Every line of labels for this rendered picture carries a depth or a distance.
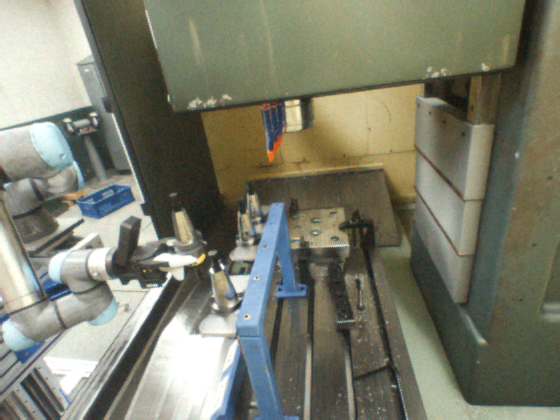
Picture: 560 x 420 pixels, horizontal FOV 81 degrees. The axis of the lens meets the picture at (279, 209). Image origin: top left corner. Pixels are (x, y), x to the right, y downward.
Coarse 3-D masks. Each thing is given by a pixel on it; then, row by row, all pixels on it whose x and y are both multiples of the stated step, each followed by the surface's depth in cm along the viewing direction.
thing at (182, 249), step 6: (198, 234) 70; (198, 240) 68; (174, 246) 68; (180, 246) 67; (186, 246) 67; (192, 246) 67; (198, 246) 69; (180, 252) 68; (186, 252) 68; (192, 252) 68
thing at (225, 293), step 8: (216, 272) 58; (224, 272) 58; (216, 280) 58; (224, 280) 58; (216, 288) 58; (224, 288) 59; (232, 288) 60; (216, 296) 59; (224, 296) 59; (232, 296) 60; (216, 304) 60; (224, 304) 59
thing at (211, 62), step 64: (192, 0) 58; (256, 0) 57; (320, 0) 56; (384, 0) 55; (448, 0) 54; (512, 0) 53; (192, 64) 63; (256, 64) 62; (320, 64) 61; (384, 64) 60; (448, 64) 59; (512, 64) 58
